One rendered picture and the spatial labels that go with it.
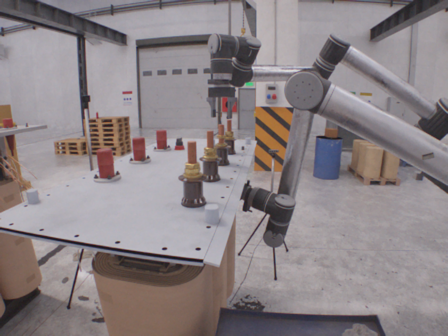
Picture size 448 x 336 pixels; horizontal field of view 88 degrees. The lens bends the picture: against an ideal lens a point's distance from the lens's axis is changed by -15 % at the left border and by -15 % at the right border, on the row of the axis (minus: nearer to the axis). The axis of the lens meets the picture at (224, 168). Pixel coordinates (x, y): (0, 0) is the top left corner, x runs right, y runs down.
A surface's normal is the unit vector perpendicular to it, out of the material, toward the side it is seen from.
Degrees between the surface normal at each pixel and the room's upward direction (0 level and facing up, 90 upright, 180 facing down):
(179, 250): 0
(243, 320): 0
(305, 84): 96
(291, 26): 90
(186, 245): 0
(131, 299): 90
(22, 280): 90
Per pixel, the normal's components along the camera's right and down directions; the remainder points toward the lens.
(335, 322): 0.00, -0.97
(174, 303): 0.28, 0.25
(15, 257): 0.88, 0.12
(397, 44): -0.16, 0.26
